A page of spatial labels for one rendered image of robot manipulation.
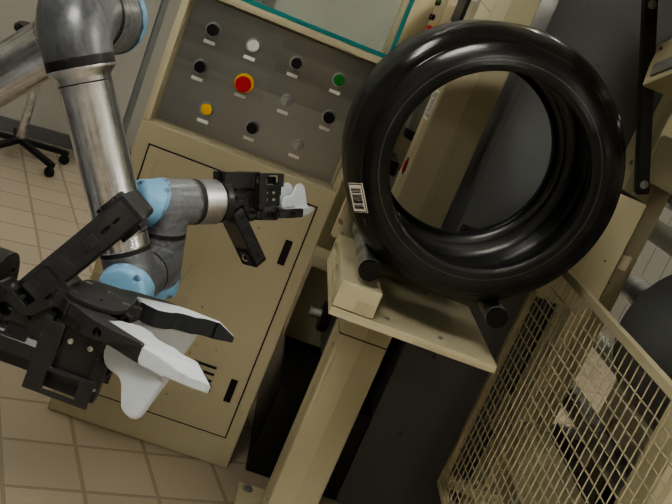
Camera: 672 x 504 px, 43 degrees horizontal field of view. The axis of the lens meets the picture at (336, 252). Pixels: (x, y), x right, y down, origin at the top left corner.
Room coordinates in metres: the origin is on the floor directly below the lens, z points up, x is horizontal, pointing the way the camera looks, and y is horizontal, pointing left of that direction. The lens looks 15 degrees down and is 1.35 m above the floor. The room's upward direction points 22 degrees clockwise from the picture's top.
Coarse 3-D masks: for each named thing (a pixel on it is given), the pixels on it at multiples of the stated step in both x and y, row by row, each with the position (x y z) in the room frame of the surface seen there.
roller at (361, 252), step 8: (360, 240) 1.77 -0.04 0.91; (360, 248) 1.72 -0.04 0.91; (368, 248) 1.70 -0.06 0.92; (360, 256) 1.66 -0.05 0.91; (368, 256) 1.64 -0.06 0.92; (376, 256) 1.67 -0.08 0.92; (360, 264) 1.62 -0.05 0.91; (368, 264) 1.62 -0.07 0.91; (376, 264) 1.62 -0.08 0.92; (360, 272) 1.62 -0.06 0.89; (368, 272) 1.62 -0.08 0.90; (376, 272) 1.62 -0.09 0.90; (368, 280) 1.62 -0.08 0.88
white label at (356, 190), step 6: (348, 186) 1.63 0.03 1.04; (354, 186) 1.62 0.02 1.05; (360, 186) 1.61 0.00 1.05; (354, 192) 1.62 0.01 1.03; (360, 192) 1.61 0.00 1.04; (354, 198) 1.62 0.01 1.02; (360, 198) 1.61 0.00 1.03; (354, 204) 1.63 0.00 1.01; (360, 204) 1.62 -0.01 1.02; (366, 204) 1.61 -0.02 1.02; (354, 210) 1.63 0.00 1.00; (360, 210) 1.62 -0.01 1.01; (366, 210) 1.61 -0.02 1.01
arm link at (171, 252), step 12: (156, 240) 1.26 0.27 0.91; (168, 240) 1.26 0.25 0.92; (180, 240) 1.28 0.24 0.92; (156, 252) 1.23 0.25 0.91; (168, 252) 1.26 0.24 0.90; (180, 252) 1.28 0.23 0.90; (168, 264) 1.23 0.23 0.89; (180, 264) 1.29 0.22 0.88; (168, 276) 1.22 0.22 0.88; (180, 276) 1.30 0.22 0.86; (168, 288) 1.27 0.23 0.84
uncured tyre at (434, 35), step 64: (384, 64) 1.70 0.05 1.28; (448, 64) 1.61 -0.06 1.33; (512, 64) 1.62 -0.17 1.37; (576, 64) 1.65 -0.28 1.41; (384, 128) 1.60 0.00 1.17; (576, 128) 1.90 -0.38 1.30; (384, 192) 1.60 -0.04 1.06; (576, 192) 1.89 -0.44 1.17; (384, 256) 1.64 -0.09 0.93; (448, 256) 1.88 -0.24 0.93; (512, 256) 1.87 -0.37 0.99; (576, 256) 1.67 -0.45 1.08
